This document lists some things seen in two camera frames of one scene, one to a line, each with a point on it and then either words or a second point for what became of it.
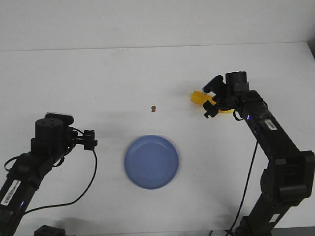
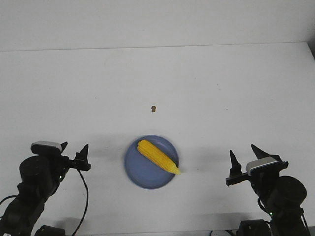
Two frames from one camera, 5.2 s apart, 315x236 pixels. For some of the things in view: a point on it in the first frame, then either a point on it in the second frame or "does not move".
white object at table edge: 220,233 does not move
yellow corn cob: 200,97 → 158,157
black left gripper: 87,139 → 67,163
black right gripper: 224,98 → 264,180
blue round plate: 151,162 does not move
